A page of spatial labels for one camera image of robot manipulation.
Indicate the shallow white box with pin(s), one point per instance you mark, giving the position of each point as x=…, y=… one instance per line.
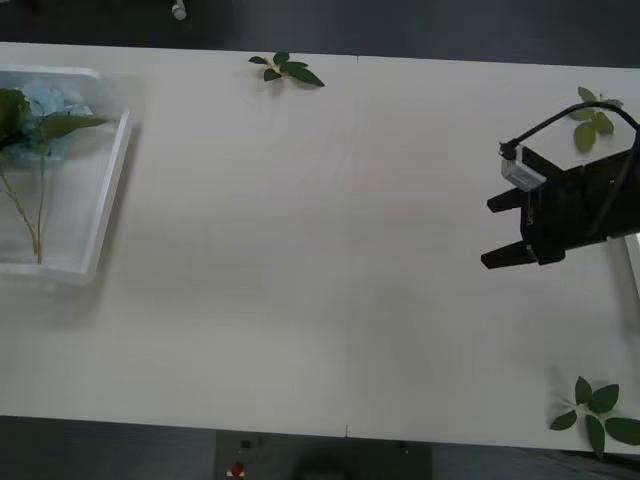
x=634, y=265
x=75, y=200

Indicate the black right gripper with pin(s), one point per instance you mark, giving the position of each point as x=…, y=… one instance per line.
x=570, y=210

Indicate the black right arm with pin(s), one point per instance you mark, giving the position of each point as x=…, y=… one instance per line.
x=631, y=200

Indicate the white caster wheel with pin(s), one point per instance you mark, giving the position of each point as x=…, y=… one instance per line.
x=178, y=8

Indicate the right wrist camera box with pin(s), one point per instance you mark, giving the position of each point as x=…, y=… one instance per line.
x=522, y=167

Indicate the dark robot base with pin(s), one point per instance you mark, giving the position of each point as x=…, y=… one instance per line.
x=325, y=465

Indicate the loose green leaf twig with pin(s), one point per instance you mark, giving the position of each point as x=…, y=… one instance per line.
x=602, y=397
x=305, y=75
x=585, y=137

